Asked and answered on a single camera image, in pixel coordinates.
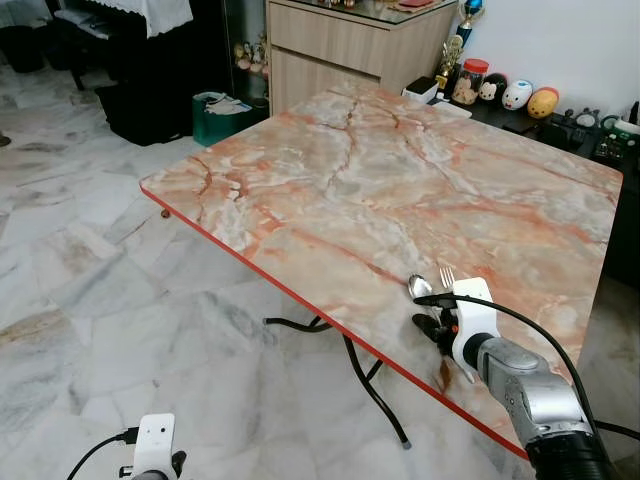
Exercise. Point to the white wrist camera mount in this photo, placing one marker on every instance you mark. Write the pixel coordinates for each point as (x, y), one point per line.
(154, 440)
(472, 320)

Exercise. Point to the red lid glass jar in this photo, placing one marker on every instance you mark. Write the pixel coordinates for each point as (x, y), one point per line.
(470, 85)

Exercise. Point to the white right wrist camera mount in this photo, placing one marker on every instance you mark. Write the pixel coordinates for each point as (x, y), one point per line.
(472, 320)

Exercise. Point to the yellow round plush toy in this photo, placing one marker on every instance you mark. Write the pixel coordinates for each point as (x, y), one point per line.
(543, 103)

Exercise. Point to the black metal table leg frame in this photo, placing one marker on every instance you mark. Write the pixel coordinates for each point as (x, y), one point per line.
(370, 385)

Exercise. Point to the small white box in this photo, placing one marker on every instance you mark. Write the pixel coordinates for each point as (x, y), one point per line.
(420, 90)

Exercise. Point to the black storage box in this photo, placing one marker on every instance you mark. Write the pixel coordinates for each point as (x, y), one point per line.
(150, 115)

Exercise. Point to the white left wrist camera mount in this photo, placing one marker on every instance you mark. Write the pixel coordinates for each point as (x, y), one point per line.
(154, 440)

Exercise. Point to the black round plush toy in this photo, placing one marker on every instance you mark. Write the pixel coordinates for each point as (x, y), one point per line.
(492, 89)

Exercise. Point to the light wooden cabinet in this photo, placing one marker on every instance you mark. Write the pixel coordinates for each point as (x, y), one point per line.
(340, 50)

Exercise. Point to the blue top gold trophy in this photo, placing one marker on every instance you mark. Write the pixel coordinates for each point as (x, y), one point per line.
(470, 12)

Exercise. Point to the silver metal spoon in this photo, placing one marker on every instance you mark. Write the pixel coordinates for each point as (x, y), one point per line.
(420, 288)

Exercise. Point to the white round plush toy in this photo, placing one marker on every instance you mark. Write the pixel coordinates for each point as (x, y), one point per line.
(517, 96)

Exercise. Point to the silver metal fork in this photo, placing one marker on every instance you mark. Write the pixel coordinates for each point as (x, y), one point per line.
(447, 274)

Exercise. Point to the green bin with papers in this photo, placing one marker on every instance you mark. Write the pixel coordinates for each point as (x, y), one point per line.
(225, 122)

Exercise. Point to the green white small gadget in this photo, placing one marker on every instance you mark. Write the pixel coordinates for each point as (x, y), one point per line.
(620, 135)

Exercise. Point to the white lace cloth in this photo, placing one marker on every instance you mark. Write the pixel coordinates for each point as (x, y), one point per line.
(150, 15)

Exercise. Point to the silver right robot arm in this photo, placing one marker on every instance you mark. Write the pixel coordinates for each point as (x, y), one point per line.
(530, 395)

